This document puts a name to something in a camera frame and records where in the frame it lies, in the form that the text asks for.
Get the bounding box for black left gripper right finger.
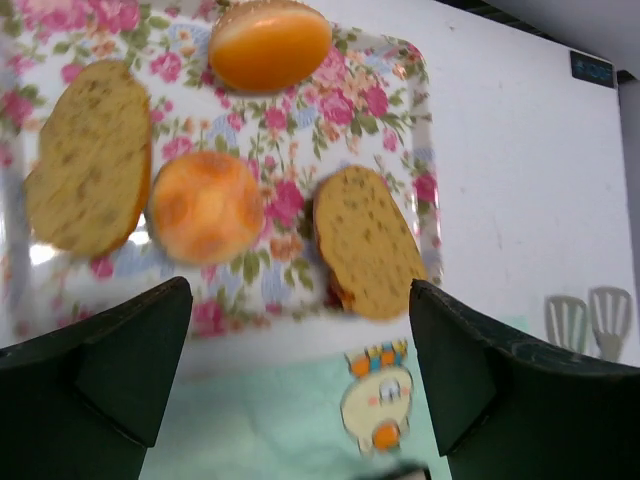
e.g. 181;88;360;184
409;280;639;480

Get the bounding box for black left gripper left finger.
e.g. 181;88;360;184
1;277;193;480

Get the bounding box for metal slotted tongs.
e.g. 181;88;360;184
544;286;633;362

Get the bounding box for seeded bread sandwich slice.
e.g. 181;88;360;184
313;165;428;322

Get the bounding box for round orange bread roll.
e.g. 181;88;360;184
147;151;265;266

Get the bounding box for large seeded bread slice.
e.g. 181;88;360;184
24;60;152;258

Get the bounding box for mint green cartoon placemat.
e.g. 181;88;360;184
142;305;450;479

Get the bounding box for blue table label sticker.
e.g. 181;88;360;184
569;50;617;89

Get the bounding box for smooth orange bun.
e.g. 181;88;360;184
207;1;332;93

